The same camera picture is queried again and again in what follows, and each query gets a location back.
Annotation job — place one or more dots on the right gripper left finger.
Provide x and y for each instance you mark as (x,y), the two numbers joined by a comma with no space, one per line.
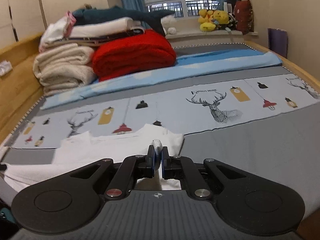
(127,173)

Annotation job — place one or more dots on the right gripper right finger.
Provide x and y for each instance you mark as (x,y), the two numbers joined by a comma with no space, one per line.
(185,170)

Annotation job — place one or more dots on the white long-sleeve shirt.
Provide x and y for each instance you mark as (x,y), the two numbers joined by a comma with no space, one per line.
(83,149)

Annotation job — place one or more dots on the white folded clothes stack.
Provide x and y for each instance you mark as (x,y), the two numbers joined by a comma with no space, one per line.
(65,31)

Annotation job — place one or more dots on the printed deer bed sheet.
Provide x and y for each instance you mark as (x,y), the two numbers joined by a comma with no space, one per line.
(185,110)

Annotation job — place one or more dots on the light blue folded sheet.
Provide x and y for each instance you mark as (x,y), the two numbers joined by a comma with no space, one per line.
(219,61)

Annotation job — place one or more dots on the red folded blanket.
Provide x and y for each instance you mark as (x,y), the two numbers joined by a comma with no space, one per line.
(133,54)

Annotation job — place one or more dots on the cream folded blanket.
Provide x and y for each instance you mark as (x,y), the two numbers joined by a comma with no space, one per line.
(64,68)

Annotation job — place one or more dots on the wooden bed headboard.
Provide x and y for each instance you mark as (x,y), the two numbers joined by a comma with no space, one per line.
(20,89)

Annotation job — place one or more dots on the dark teal shark plush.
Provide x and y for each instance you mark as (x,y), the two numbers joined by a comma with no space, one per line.
(96,16)

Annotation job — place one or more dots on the yellow plush toys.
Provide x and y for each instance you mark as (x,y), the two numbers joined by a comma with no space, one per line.
(211,20)

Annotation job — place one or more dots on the purple bag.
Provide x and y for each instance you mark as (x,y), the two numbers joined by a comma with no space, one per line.
(278,41)

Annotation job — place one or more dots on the tissue pack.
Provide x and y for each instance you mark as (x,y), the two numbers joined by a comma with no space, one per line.
(5,67)

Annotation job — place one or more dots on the dark red plush pillow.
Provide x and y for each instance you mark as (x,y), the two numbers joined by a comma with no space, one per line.
(243,13)

